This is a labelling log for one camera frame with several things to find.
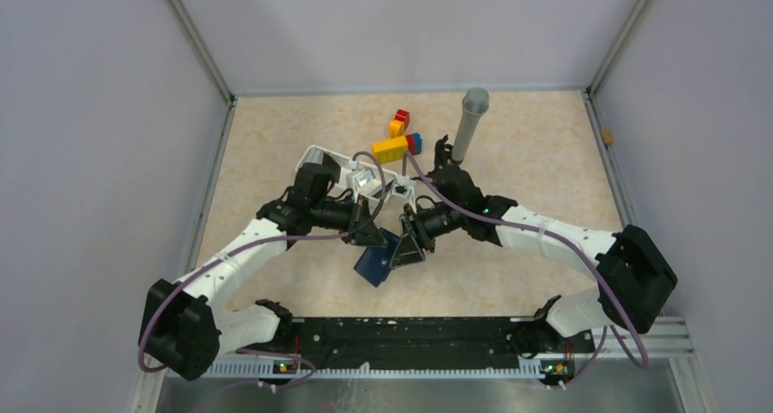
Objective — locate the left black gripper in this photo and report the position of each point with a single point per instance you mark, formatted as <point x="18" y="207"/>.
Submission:
<point x="359" y="218"/>

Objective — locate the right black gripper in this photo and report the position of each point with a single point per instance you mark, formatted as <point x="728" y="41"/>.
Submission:
<point x="409" y="250"/>

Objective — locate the blue leather card holder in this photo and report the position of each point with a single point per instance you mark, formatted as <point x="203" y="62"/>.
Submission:
<point x="374" y="263"/>

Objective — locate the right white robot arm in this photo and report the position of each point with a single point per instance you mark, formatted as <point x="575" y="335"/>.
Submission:
<point x="633" y="280"/>

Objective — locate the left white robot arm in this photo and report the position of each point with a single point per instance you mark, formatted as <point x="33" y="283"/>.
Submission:
<point x="184" y="328"/>

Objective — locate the white rectangular tray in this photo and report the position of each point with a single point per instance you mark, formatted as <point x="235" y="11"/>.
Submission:
<point x="361" y="176"/>

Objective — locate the yellow toy block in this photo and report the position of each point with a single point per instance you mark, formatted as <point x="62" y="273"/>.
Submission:
<point x="390" y="150"/>

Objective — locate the red blue toy block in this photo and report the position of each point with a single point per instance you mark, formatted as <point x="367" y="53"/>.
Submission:
<point x="414" y="143"/>

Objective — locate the black mini tripod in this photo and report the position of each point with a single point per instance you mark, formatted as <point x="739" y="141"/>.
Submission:
<point x="442" y="153"/>

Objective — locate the small orange toy block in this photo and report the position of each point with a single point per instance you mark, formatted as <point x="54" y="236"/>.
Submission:
<point x="396" y="128"/>

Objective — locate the small red toy block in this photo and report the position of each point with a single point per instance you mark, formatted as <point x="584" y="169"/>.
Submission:
<point x="403" y="117"/>

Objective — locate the grey microphone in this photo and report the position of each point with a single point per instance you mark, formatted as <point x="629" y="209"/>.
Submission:
<point x="474" y="106"/>

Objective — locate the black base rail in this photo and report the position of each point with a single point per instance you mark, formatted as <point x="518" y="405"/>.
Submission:
<point x="409" y="343"/>

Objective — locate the small brown wall object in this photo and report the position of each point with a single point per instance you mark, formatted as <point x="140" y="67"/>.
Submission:
<point x="607" y="137"/>

